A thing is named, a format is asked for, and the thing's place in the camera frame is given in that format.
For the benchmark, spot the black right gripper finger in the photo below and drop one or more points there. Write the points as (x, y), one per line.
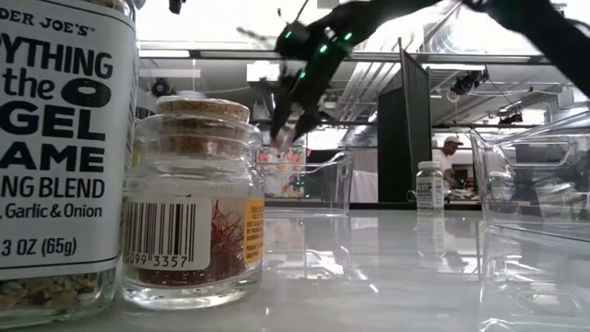
(283, 113)
(309, 121)

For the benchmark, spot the white-lid seasoning bottle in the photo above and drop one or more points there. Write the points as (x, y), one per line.
(55, 138)
(429, 189)

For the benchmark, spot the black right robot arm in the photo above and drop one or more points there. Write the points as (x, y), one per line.
(544, 27)

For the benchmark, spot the colourful patterned cloth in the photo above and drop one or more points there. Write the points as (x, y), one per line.
(281, 177)

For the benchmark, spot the clear plastic bin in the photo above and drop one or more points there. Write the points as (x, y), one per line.
(341, 184)
(530, 193)

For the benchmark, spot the black partition panel on stand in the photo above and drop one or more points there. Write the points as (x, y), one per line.
(405, 138)

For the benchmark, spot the person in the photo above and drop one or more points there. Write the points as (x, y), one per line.
(444, 159)

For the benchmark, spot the white wall box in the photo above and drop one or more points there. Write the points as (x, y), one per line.
(263, 72)

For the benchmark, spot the black round wall camera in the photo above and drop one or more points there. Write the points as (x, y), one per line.
(161, 86)

